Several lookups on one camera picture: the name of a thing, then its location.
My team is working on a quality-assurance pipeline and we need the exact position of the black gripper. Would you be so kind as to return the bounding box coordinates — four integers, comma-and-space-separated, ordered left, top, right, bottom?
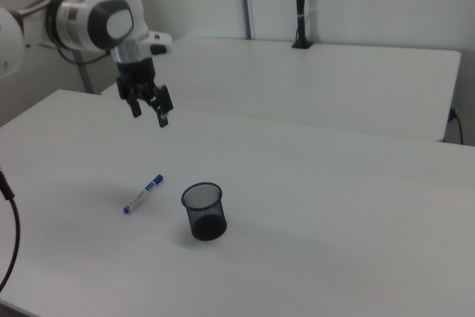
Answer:
115, 56, 174, 129

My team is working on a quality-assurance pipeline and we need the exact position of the blue capped white marker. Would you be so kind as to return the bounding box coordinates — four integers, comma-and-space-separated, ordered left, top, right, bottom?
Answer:
122, 173, 166, 216

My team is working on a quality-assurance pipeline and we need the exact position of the black mesh pen cup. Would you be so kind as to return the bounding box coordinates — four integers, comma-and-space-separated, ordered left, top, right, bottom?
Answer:
180, 182, 229, 241

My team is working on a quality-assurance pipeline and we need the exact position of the white side table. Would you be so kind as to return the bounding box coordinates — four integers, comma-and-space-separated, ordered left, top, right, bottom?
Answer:
100, 36, 462, 143

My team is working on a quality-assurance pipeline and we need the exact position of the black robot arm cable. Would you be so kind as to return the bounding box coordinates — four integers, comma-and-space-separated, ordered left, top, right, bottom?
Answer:
54, 42, 113, 65

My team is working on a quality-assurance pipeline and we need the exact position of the thick black cable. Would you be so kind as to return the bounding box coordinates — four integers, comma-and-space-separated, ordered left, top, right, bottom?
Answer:
0, 163, 21, 293

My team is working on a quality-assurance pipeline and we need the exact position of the black clamped camera pole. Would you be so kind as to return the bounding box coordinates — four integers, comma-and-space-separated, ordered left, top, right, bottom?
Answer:
291, 0, 314, 50

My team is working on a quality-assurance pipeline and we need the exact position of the black wall power cable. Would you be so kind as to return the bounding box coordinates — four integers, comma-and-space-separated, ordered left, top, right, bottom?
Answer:
449, 108, 465, 145

